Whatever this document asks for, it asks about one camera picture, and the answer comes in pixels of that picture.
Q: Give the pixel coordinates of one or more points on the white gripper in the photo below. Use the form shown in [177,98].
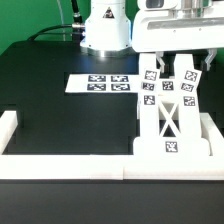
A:
[173,25]

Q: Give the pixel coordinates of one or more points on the white tagged cube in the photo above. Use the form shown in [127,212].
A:
[149,79]
[190,81]

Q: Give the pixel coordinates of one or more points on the white chair back part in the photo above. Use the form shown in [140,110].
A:
[169,117]

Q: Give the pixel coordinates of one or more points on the white chair side bar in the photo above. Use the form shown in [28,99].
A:
[8,124]

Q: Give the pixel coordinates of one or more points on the white base tag plate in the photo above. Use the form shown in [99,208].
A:
[103,83]

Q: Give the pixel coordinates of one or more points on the white U-shaped fence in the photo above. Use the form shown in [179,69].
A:
[120,167]

